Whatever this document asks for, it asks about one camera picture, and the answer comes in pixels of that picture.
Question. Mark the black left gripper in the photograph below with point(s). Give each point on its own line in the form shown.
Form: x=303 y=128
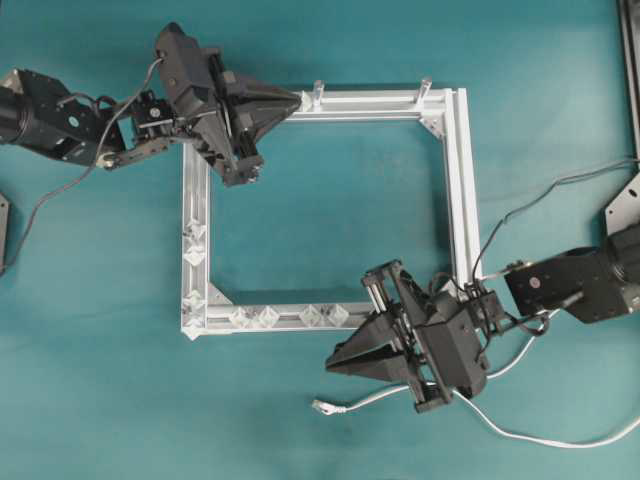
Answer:
x=248 y=109

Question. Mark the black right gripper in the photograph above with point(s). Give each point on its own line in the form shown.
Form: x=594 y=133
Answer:
x=386 y=346

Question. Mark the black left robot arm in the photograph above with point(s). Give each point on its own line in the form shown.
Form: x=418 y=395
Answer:
x=40 y=114

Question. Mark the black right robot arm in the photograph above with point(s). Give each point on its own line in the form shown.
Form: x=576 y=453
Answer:
x=590 y=283

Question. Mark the metal pin top middle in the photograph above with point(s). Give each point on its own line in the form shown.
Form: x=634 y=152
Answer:
x=318 y=92

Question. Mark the metal pin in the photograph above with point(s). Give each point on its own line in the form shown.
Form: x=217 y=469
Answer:
x=318 y=92
x=423 y=91

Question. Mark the metal pin top right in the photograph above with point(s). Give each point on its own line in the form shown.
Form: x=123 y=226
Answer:
x=423 y=91

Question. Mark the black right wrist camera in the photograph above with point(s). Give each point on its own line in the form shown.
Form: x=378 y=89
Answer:
x=450 y=338

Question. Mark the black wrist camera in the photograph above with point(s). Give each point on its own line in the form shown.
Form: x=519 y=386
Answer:
x=188 y=84
x=450 y=338

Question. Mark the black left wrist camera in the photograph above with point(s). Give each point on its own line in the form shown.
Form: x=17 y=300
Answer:
x=188 y=84

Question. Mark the square aluminium extrusion frame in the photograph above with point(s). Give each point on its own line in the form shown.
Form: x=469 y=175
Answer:
x=205 y=310

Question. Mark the grey left arm base plate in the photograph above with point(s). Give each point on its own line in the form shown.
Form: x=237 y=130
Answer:
x=5 y=206

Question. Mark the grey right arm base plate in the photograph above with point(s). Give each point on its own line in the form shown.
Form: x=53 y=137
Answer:
x=624 y=209

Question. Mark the black rail top right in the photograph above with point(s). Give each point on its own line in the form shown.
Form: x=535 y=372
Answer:
x=628 y=11

